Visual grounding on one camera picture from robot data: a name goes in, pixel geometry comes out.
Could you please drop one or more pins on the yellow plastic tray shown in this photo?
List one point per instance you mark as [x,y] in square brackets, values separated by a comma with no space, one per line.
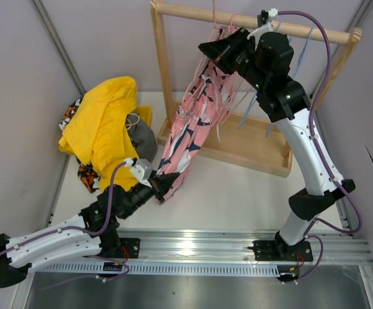
[145,113]

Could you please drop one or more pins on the yellow shorts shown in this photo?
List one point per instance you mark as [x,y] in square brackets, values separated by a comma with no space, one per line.
[98,135]

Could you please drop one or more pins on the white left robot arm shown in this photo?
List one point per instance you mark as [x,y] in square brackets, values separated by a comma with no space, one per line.
[92,232]

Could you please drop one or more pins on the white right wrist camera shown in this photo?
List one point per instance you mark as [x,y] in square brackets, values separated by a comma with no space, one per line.
[264,20]

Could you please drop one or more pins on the blue hanger with grey shorts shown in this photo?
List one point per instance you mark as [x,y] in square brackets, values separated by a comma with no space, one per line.
[249,109]

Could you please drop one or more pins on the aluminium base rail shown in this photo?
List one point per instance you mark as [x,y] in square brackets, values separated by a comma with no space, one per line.
[208,253]

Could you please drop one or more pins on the grey shorts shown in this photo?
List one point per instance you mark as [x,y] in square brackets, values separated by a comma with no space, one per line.
[143,140]

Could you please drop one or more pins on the orange camouflage shorts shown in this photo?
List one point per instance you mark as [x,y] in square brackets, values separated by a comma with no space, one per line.
[87,175]

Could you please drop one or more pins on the wooden clothes rack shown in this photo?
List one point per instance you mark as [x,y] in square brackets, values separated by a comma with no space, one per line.
[247,147]

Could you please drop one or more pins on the aluminium corner post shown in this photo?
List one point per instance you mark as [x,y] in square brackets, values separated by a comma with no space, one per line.
[360,14]
[55,38]

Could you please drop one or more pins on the aluminium corner post left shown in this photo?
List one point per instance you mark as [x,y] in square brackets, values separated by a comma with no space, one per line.
[55,38]

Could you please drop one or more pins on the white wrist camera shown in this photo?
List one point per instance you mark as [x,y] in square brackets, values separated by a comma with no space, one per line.
[264,20]
[141,169]

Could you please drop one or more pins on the aluminium corner post right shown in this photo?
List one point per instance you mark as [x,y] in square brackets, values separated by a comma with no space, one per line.
[360,14]

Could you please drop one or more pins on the pink hanger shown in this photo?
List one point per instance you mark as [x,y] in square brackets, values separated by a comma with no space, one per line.
[214,29]
[233,22]
[238,96]

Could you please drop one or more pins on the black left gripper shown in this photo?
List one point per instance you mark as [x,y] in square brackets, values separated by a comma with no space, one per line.
[162,183]

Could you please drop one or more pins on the pink patterned shorts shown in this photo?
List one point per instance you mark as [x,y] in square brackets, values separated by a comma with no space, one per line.
[204,106]

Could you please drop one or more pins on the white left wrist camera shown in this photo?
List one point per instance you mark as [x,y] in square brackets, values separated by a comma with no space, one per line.
[141,169]

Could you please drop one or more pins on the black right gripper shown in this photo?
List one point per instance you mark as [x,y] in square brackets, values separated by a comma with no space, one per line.
[222,51]

